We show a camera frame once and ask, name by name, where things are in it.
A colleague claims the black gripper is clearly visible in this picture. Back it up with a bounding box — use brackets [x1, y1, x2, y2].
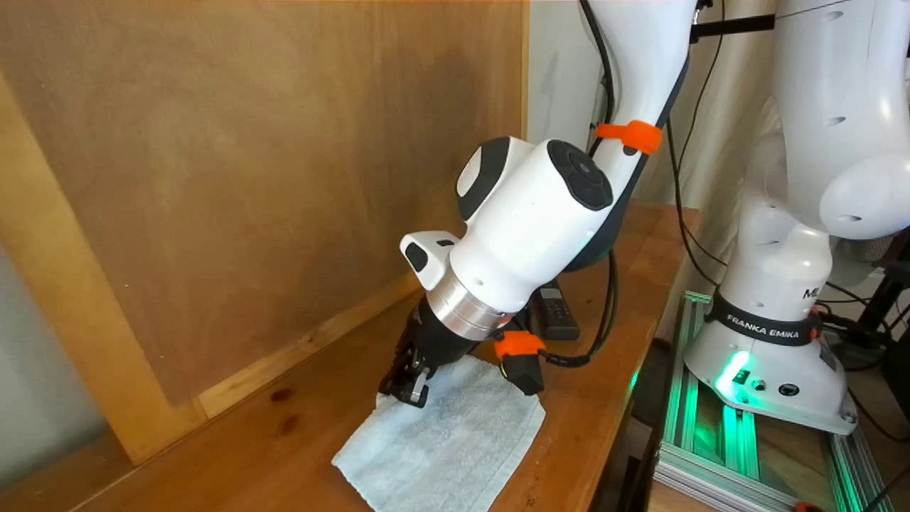
[377, 306, 476, 407]

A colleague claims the light blue towel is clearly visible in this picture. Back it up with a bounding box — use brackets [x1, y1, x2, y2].
[332, 355, 545, 512]

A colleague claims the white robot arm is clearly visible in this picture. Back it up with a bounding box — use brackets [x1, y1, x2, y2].
[382, 0, 910, 437]

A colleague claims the black remote control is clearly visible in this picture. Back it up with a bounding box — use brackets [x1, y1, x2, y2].
[534, 282, 579, 341]

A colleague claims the large wooden board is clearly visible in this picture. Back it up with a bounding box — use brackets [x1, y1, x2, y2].
[0, 0, 530, 461]

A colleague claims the beige curtain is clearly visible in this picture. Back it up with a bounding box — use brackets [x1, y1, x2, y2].
[592, 0, 910, 331]

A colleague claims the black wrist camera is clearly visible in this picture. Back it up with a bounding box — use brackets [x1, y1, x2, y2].
[495, 331, 544, 397]

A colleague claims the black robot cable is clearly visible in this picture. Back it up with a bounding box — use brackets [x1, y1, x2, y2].
[538, 0, 733, 371]

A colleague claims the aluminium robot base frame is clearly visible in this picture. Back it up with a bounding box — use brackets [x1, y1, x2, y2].
[653, 294, 899, 512]

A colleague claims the black camera tripod stand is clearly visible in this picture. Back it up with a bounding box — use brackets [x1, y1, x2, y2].
[689, 16, 776, 43]

